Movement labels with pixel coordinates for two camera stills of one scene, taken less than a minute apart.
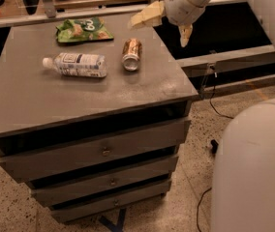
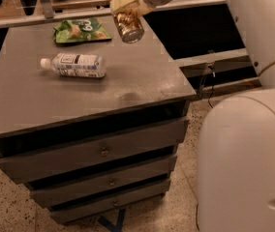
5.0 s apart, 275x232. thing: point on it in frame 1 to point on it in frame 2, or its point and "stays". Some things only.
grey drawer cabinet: [88, 145] stays
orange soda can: [131, 54] to [130, 26]
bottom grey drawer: [110, 203] stays
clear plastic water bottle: [78, 64] stays
